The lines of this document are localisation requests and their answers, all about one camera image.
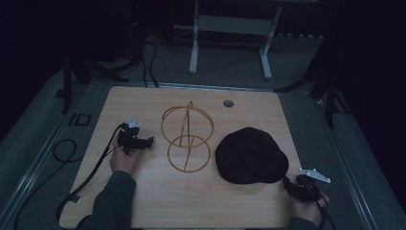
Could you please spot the black hat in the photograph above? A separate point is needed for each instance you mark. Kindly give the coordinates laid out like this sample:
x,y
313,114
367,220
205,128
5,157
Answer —
x,y
251,156

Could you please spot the grey table grommet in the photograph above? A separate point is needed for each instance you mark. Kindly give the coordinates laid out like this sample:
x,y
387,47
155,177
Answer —
x,y
228,103

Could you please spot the black tripod stand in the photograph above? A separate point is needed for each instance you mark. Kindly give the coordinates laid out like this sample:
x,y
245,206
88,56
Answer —
x,y
95,67
325,83

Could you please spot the person's right hand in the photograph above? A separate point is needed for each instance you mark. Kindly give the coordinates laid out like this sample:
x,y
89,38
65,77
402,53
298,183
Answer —
x,y
306,211

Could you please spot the white metal stand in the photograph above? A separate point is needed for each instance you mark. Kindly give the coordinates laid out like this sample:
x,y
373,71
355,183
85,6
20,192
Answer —
x,y
233,25

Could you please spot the person's left hand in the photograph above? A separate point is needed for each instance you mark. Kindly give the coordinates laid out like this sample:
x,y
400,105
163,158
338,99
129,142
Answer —
x,y
123,161

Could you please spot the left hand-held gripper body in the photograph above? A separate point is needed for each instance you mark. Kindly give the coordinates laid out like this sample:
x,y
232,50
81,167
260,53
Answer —
x,y
128,138

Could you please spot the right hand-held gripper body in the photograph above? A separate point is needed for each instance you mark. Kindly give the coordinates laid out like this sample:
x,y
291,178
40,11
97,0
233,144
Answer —
x,y
308,187

